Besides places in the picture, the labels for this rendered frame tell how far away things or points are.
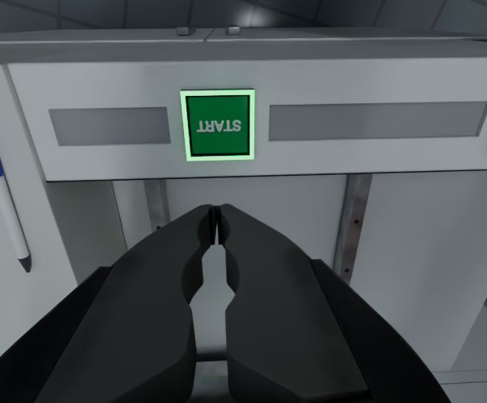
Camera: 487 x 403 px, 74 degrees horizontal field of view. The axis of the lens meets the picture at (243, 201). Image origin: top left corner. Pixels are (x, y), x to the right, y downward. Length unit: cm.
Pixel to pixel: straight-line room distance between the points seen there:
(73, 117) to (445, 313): 66
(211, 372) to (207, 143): 45
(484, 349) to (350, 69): 80
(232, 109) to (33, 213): 20
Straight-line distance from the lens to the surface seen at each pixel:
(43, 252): 36
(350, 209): 46
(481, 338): 99
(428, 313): 71
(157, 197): 43
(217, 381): 64
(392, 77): 29
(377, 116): 30
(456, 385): 87
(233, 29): 60
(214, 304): 58
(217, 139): 27
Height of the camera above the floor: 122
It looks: 60 degrees down
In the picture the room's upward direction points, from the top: 174 degrees clockwise
